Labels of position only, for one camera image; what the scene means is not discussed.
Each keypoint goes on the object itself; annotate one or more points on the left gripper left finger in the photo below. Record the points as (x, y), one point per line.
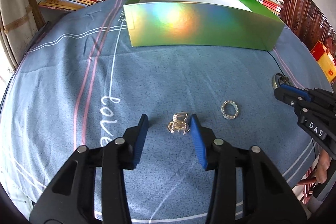
(134, 141)

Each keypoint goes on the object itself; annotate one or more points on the person's right hand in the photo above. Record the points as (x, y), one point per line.
(322, 167)

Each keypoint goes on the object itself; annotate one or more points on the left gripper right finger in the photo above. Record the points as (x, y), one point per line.
(203, 139)

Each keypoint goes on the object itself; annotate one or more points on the red wooden headboard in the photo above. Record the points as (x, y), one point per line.
(308, 23)

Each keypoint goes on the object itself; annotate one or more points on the green holographic box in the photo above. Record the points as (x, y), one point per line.
(225, 23)

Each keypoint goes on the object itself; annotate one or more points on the blue bed sheet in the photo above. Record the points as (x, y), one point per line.
(82, 83)

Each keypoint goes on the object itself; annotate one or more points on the red and yellow box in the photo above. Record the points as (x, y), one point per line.
(325, 60)

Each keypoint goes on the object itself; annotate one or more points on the beige curtain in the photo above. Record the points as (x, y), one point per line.
(20, 21)

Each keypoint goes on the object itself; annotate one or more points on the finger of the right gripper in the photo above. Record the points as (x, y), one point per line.
(290, 91)
(287, 100)

